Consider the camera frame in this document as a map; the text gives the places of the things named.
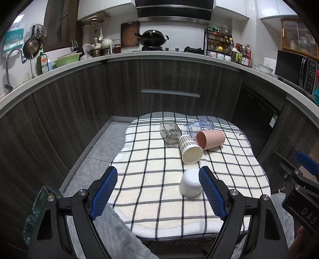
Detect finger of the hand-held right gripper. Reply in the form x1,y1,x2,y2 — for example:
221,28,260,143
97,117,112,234
270,152,303,197
295,150,319,176

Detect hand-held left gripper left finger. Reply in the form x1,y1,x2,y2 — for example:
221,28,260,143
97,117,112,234
27,166,118,259

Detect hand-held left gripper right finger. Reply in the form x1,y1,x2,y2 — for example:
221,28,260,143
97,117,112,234
199,166,289,259

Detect white cup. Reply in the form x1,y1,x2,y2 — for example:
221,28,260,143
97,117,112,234
179,167,203,198

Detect patterned paper cup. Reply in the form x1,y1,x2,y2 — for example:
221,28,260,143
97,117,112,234
178,134,203,164

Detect pink cup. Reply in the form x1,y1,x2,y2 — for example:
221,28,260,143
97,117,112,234
196,130,226,151

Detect square glass cup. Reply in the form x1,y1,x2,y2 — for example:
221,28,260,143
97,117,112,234
159,120,181,145

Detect person's right hand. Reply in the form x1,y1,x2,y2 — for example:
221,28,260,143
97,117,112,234
295,225,312,252

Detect checked cloth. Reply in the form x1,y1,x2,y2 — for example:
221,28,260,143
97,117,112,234
109,112,271,241

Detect small table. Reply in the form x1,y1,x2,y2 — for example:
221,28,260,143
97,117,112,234
136,219,251,259

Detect black dishwasher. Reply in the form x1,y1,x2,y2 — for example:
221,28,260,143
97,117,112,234
230,83,285,160

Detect bin with plastic bag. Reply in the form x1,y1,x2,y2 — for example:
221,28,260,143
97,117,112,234
24,184,65,247

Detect clear glass with print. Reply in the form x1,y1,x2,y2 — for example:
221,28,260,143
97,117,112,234
183,120,215,137

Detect black microwave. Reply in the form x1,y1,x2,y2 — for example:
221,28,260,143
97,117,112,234
275,50,318,95

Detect white bowl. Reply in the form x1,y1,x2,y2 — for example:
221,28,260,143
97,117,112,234
258,63,275,75

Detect white rice cooker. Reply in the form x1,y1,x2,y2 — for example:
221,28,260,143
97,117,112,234
263,57,277,69

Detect wooden glass-door cabinet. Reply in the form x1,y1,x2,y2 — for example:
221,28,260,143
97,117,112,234
280,17,319,60

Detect dark wood base cabinets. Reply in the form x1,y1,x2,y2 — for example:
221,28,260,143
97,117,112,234
0,57,319,220

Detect green basin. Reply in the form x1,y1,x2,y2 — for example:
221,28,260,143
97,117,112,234
54,52,83,68

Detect black spice rack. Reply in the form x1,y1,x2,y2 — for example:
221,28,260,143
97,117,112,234
204,25,235,57

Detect green dish soap bottle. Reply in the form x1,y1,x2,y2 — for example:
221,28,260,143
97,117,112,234
37,47,49,75

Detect gas stove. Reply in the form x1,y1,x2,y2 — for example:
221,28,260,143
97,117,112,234
132,46,185,52

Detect wooden cutting board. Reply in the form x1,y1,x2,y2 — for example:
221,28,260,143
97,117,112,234
121,21,140,48

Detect black wok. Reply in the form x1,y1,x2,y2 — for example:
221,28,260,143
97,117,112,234
135,29,169,47

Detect hanging frying pan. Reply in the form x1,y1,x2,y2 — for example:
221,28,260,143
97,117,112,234
23,25,42,59

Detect metal faucet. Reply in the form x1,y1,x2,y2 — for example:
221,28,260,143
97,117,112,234
3,47,27,91

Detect hanging tissue pack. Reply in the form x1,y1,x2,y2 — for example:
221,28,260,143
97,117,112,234
3,24,24,58

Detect range hood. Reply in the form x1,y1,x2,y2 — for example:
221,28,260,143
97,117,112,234
135,0,216,24

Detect metal drawer handle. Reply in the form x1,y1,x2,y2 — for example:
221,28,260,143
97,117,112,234
141,89,200,98

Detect white wall cabinet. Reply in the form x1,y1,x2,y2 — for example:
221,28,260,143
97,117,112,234
77,0,135,22
257,0,299,21
215,0,250,19

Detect wall rack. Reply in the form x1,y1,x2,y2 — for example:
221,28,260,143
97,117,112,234
81,12,111,27

